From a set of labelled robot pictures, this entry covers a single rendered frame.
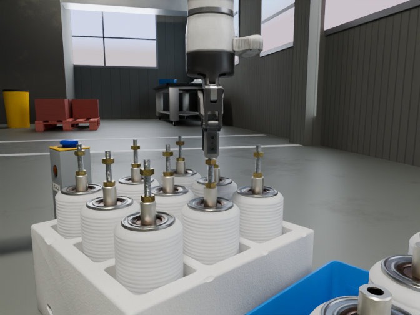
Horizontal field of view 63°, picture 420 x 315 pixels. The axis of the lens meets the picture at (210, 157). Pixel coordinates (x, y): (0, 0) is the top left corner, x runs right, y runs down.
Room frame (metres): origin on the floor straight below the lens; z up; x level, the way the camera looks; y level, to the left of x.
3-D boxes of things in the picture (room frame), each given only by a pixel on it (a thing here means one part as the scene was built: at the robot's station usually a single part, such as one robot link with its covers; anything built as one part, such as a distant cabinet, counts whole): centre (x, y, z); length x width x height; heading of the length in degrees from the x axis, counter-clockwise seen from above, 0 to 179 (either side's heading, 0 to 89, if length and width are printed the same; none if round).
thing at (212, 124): (0.49, 0.00, 0.37); 0.03 x 0.01 x 0.05; 4
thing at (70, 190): (0.64, 0.24, 0.25); 0.08 x 0.08 x 0.01
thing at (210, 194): (0.54, 0.00, 0.26); 0.02 x 0.02 x 0.03
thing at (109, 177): (0.55, 0.17, 0.30); 0.01 x 0.01 x 0.08
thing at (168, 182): (0.63, 0.08, 0.26); 0.02 x 0.02 x 0.03
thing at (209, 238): (0.54, 0.00, 0.16); 0.10 x 0.10 x 0.18
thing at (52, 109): (5.63, 2.27, 0.23); 1.27 x 0.88 x 0.46; 18
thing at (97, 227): (0.55, 0.17, 0.16); 0.10 x 0.10 x 0.18
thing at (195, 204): (0.54, 0.00, 0.25); 0.08 x 0.08 x 0.01
